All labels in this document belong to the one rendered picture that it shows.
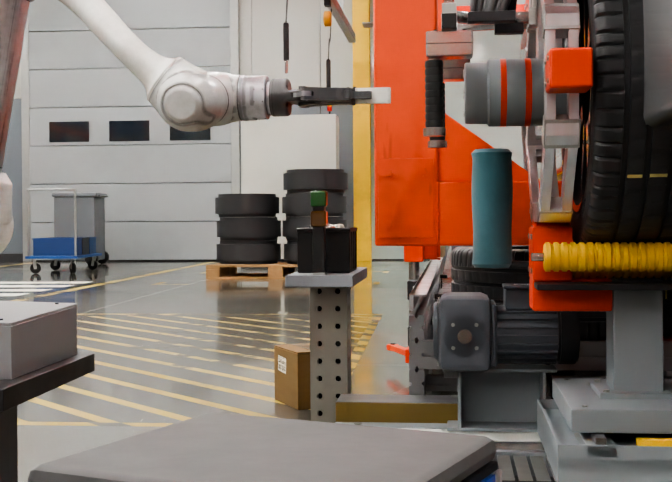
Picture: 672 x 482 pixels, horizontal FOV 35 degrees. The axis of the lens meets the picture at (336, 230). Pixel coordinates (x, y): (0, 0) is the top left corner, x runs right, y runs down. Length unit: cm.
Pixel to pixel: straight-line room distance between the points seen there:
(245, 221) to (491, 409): 808
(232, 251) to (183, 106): 877
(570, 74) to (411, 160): 85
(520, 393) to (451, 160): 60
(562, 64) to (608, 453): 72
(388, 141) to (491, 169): 44
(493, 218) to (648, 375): 46
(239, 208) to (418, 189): 800
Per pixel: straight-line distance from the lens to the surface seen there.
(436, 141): 240
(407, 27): 272
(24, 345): 209
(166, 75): 196
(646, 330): 224
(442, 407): 268
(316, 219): 263
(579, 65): 191
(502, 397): 267
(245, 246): 1061
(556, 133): 199
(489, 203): 232
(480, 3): 208
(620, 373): 224
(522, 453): 245
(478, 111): 220
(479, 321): 247
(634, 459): 207
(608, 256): 211
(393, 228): 267
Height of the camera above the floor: 59
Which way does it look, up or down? 1 degrees down
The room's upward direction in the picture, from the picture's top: straight up
